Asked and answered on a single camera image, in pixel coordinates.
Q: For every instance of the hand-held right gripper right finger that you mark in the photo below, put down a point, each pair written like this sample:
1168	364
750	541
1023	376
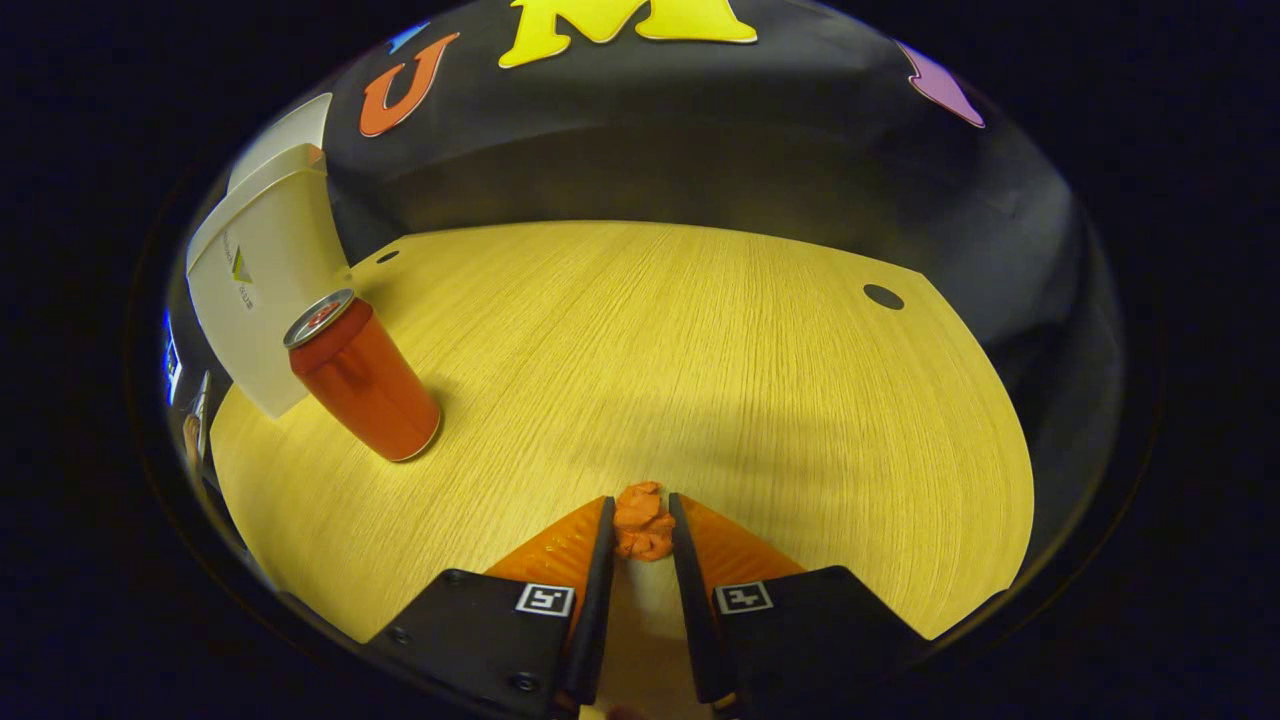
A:
690	600

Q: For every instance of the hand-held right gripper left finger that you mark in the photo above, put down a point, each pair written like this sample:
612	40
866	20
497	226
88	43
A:
598	600

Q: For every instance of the orange paper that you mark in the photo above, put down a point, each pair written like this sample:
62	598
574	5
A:
642	525

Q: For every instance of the red pop can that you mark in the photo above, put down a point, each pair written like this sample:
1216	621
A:
370	390

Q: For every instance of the white desktop garbage bin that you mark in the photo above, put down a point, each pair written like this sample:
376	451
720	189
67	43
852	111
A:
270	300

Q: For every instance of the wooden desktop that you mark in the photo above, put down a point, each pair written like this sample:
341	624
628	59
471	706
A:
650	350

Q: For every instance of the black backdrop cloth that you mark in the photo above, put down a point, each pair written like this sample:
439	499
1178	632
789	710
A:
650	130

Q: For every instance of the blue lit screen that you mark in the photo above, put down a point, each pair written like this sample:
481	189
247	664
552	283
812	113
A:
171	360

